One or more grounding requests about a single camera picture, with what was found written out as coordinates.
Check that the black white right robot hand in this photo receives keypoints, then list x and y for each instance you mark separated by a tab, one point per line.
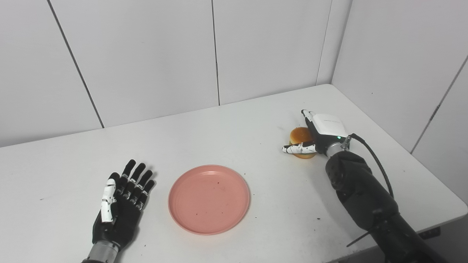
329	126

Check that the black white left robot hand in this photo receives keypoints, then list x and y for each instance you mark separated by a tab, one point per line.
122	223

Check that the toy hamburger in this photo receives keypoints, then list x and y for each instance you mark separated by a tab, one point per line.
299	135

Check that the pink round plate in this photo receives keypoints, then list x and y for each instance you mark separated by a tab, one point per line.
208	199

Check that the black table control panel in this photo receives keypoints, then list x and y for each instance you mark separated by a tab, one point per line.
430	233

